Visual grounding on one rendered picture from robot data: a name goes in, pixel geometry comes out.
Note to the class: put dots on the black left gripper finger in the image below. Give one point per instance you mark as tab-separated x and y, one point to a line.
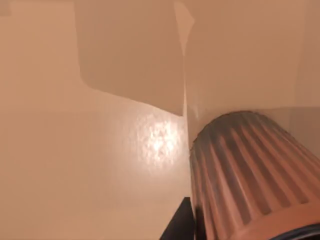
184	220

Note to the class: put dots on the shallow salmon-coloured box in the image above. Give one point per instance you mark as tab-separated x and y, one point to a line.
100	100

